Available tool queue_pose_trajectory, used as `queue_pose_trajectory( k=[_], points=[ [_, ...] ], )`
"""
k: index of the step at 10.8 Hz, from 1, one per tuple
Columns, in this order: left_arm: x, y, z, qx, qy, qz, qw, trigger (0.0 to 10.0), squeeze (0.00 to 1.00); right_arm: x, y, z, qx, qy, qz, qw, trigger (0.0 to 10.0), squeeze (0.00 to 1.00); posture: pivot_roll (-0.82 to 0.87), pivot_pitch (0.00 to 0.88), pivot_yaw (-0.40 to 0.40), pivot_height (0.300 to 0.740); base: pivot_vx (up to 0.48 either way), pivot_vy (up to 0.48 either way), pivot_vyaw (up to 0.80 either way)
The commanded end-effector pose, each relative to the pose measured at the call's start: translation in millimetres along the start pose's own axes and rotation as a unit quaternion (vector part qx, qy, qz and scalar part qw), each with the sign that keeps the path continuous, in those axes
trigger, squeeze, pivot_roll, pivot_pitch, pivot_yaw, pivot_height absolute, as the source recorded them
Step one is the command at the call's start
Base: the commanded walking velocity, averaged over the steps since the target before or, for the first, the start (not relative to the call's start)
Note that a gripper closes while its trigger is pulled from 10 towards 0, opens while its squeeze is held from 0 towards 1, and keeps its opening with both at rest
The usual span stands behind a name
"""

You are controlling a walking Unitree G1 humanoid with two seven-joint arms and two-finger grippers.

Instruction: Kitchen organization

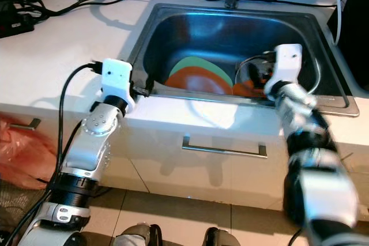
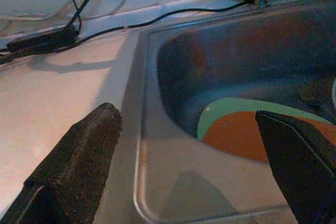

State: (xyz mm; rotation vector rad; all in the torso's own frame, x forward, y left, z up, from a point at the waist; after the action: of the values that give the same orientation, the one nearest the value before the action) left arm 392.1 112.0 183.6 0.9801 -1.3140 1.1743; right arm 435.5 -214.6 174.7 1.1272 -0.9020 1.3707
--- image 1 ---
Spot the orange plastic plate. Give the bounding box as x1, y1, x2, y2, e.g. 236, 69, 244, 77
164, 66, 236, 96

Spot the white kitchen cabinet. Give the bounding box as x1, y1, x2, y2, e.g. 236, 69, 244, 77
0, 102, 369, 215

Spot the green plastic plate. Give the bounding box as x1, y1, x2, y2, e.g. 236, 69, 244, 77
168, 55, 232, 83

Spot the stainless steel sink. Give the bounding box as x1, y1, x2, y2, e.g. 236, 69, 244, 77
126, 1, 360, 118

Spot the black appliance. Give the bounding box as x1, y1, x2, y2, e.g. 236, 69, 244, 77
338, 0, 369, 92

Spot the black power strip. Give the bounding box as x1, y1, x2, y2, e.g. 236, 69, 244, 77
0, 6, 36, 37

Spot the red plastic bag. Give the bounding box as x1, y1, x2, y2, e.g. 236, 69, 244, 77
0, 116, 65, 190

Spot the robot left leg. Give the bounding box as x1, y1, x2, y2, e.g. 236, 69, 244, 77
112, 221, 163, 246

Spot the robot leg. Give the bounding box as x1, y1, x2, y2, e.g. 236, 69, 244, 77
112, 221, 163, 246
201, 227, 240, 246

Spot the robot right leg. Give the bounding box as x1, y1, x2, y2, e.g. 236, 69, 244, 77
201, 227, 240, 246

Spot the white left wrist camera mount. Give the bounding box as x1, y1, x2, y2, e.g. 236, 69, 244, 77
101, 58, 135, 113

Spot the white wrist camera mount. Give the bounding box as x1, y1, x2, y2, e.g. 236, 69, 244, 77
101, 58, 135, 113
263, 43, 304, 94

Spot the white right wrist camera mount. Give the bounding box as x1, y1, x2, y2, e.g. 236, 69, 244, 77
263, 43, 304, 94

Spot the long metal drawer handle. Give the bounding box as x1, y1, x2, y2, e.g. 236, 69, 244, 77
181, 135, 268, 159

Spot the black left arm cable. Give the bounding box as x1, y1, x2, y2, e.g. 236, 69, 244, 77
9, 60, 106, 246

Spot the white hose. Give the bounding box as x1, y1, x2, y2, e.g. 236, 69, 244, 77
327, 0, 342, 46

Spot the wire guard floor fan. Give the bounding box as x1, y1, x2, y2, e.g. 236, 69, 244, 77
0, 179, 62, 246

